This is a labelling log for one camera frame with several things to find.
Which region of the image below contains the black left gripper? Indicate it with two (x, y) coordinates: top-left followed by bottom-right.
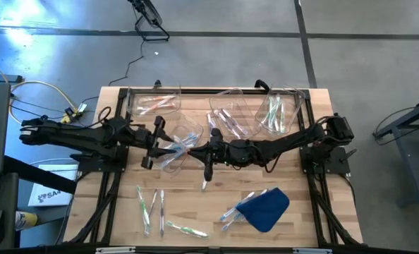
(138, 115), (178, 170)

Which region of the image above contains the yellow drink can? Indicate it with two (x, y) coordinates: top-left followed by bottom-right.
(14, 210), (39, 232)

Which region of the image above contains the black wire floor fan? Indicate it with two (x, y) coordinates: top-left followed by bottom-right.
(126, 0), (171, 42)

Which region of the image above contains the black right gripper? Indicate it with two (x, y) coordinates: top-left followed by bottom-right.
(187, 128), (248, 182)

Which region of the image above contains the silver aluminium bracket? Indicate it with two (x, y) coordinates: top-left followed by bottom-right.
(95, 246), (136, 254)
(293, 248), (333, 254)

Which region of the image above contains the grey metal desk frame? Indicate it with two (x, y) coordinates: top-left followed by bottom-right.
(375, 97), (419, 207)

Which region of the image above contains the black side desk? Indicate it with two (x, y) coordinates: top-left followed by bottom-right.
(0, 155), (77, 248)

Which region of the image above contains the white label box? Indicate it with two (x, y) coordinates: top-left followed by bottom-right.
(28, 164), (80, 208)

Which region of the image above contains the black fan power cable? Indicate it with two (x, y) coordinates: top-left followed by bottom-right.
(107, 38), (145, 87)

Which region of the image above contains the dark blue cloth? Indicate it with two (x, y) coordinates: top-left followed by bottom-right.
(236, 187), (291, 234)

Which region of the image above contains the dark grey power strip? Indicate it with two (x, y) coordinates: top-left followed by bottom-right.
(0, 73), (24, 84)

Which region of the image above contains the yellow extension cable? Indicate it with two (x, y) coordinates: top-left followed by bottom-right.
(0, 58), (78, 131)

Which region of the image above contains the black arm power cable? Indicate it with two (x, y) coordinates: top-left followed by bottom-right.
(372, 105), (419, 146)

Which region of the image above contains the clear plastic bin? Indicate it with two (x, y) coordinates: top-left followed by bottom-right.
(159, 112), (205, 174)
(208, 87), (262, 141)
(126, 86), (183, 116)
(254, 83), (306, 135)

